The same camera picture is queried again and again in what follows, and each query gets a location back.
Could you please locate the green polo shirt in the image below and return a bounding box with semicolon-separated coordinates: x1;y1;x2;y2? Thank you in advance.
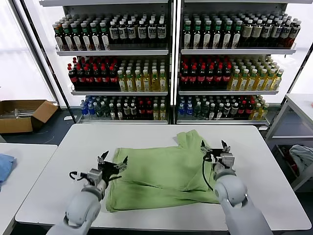
105;129;222;213

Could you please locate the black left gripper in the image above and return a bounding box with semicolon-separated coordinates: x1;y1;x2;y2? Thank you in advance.
97;150;129;183

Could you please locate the dark drink bottle green label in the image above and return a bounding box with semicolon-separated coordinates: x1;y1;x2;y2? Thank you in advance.
223;20;233;48
232;20;242;48
62;23;74;51
213;20;223;48
54;22;65;51
80;22;92;51
89;22;101;51
100;22;111;51
193;20;202;48
70;23;83;51
202;20;212;48
183;20;193;48

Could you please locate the red fabric item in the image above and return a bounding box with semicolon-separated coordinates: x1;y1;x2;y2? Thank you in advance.
285;154;298;172

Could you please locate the black slanted frame pole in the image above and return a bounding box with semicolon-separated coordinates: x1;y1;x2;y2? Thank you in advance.
288;41;313;96
19;0;77;123

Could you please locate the black storage crate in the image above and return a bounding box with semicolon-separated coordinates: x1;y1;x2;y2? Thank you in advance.
272;144;301;184

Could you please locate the dark bottle beige label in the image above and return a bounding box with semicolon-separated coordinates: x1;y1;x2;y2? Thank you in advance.
251;20;262;47
242;19;254;47

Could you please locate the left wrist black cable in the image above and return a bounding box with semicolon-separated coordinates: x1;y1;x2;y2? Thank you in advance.
69;171;89;182

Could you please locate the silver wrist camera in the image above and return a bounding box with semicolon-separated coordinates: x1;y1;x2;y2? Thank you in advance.
87;168;103;184
220;151;235;169

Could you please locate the silver metal parts bundle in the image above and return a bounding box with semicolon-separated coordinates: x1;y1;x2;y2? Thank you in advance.
14;108;36;120

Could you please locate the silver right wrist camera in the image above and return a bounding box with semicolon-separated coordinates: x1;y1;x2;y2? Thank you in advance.
220;151;235;169

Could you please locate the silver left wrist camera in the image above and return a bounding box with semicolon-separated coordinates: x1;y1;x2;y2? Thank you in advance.
87;168;103;184

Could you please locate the white shelf unit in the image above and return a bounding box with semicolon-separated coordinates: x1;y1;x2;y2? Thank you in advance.
39;0;175;125
175;0;298;130

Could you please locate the blue folded cloth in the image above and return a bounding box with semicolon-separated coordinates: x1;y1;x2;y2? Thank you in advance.
0;153;17;192

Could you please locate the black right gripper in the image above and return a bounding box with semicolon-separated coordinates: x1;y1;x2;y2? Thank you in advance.
200;140;231;164

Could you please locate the grey metal frame side table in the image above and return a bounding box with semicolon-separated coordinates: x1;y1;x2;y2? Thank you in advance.
265;94;313;192

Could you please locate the grey white cloth pile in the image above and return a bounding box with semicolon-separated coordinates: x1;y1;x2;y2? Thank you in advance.
289;144;313;177

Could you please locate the dark bottle white blue label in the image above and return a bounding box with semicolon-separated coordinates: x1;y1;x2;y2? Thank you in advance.
271;19;283;47
127;21;137;45
147;20;157;45
260;19;272;47
290;18;301;47
109;21;119;45
281;20;291;47
137;20;147;45
156;20;167;45
118;21;128;45

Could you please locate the brown cardboard box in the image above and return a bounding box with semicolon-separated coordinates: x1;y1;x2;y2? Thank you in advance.
0;99;59;135

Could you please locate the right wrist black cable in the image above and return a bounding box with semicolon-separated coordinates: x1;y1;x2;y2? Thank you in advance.
202;156;216;193

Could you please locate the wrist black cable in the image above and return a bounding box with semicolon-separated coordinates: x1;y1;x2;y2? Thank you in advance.
202;156;216;193
69;171;89;182

